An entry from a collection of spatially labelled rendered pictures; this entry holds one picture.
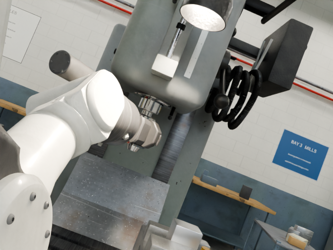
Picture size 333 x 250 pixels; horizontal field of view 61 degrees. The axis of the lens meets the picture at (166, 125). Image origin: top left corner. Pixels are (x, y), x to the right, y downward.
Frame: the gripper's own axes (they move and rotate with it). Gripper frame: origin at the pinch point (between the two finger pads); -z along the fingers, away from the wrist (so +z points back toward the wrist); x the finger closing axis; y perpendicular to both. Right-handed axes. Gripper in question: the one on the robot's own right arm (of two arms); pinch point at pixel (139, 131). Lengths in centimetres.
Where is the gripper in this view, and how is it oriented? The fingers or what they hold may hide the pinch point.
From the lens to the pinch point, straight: 61.6
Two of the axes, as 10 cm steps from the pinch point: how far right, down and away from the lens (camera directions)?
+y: -3.8, 9.2, -0.7
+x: -8.8, -3.4, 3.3
